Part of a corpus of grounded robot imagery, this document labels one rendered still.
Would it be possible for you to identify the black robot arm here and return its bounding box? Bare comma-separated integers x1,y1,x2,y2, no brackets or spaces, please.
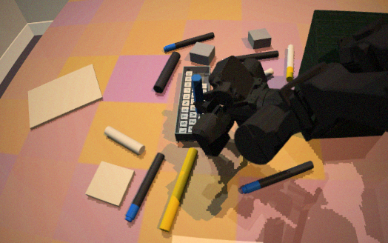
208,17,388,165

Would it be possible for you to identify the black keyboard with white keys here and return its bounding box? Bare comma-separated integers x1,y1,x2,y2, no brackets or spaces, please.
174,66,211,142

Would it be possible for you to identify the cream cylinder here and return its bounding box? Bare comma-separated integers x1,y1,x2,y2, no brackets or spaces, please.
104,126,145,154

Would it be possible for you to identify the cream flat rectangular slab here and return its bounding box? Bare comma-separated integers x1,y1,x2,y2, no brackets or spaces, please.
28,64,103,130

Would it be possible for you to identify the black marker with blue cap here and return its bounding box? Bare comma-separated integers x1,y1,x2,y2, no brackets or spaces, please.
125,153,164,222
242,161,314,193
236,50,279,62
164,32,215,51

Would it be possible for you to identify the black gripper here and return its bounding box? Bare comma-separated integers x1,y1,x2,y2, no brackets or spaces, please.
192,58,272,157

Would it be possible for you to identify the dark grey cylinder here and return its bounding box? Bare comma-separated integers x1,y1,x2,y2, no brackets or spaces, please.
154,51,181,93

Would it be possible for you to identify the white cylinder with yellow end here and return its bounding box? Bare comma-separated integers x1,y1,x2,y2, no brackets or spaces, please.
287,44,294,81
264,69,274,78

